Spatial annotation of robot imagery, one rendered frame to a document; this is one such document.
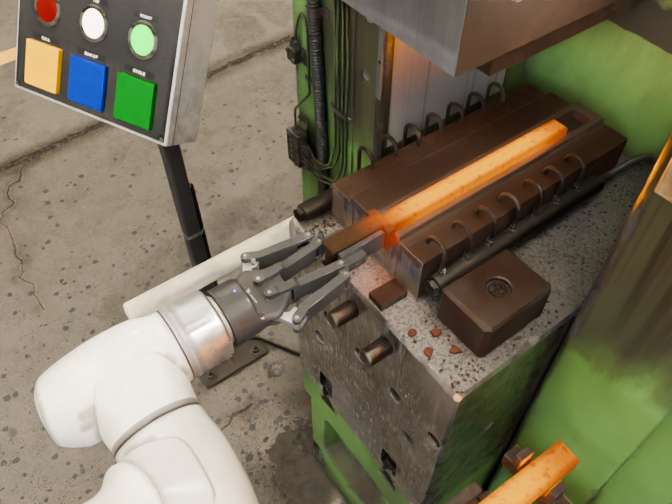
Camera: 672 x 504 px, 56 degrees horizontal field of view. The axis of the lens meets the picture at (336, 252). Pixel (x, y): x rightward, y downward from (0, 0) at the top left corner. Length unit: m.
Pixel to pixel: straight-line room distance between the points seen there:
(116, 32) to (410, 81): 0.47
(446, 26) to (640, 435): 0.60
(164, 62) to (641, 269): 0.73
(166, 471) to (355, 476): 0.96
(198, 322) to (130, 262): 1.49
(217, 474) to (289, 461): 1.09
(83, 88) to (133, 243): 1.17
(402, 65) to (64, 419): 0.66
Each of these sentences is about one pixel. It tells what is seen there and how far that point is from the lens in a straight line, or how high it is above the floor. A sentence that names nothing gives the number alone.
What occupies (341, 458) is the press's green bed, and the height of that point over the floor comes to 0.15.
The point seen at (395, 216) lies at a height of 1.01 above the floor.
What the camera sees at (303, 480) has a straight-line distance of 1.72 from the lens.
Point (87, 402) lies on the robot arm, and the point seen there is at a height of 1.03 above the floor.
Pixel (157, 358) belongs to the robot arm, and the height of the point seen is 1.04.
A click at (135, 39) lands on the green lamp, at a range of 1.07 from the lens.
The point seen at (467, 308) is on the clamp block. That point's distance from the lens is 0.79.
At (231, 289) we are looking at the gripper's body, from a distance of 0.74.
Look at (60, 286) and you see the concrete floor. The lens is 2.21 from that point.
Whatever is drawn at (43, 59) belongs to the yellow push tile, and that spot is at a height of 1.02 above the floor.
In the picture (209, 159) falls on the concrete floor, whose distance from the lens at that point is 2.49.
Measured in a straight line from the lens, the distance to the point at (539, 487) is 0.71.
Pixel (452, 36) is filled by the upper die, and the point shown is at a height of 1.31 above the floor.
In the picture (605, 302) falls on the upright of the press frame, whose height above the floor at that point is 0.99.
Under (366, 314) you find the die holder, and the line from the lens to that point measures 0.88.
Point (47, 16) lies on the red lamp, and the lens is 1.19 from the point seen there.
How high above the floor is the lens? 1.62
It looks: 50 degrees down
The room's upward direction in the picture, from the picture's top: straight up
